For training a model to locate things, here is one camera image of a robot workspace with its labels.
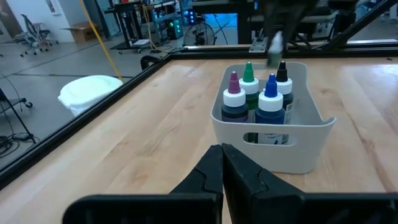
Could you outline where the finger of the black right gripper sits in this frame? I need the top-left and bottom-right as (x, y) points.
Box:
(283, 0), (317, 44)
(264, 0), (280, 43)

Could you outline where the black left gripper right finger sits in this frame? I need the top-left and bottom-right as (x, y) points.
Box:
(222, 143), (398, 224)

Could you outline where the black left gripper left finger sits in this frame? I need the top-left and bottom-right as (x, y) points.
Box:
(62, 144), (224, 224)

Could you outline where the small green coloring bottle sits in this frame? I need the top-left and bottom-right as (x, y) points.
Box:
(266, 30), (285, 68)

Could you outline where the light grey plastic bin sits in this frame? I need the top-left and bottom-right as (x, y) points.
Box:
(210, 61), (337, 174)

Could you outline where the large green-tipped coloring bottle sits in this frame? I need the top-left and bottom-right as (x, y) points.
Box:
(238, 61), (261, 111)

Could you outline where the large blue-tipped coloring bottle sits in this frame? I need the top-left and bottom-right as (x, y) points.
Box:
(254, 73), (289, 146)

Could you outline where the large purple-tipped coloring bottle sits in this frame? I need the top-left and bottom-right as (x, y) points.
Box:
(221, 70), (249, 123)

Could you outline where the blue-lit computer case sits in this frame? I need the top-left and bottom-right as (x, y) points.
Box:
(183, 8), (198, 26)

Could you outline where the green-lit computer case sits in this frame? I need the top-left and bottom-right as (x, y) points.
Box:
(166, 17), (184, 40)

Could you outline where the black standing desk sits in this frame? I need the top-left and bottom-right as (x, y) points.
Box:
(104, 0), (149, 50)

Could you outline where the white lined trash can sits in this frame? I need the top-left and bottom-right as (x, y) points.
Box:
(57, 74), (124, 118)

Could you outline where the brown cardboard box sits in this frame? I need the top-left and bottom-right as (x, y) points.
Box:
(62, 21), (101, 44)

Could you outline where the grey office chair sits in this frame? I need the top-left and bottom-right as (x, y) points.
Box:
(14, 14), (52, 57)

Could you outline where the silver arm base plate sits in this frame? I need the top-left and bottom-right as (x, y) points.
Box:
(248, 37), (270, 53)

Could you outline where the black wire floor fan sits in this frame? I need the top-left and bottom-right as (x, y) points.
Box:
(182, 21), (217, 47)

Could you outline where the black coiled floor cable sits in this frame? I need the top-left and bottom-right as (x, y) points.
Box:
(139, 55), (163, 71)

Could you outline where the yellow hanging cable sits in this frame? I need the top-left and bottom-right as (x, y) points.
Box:
(78, 0), (123, 81)

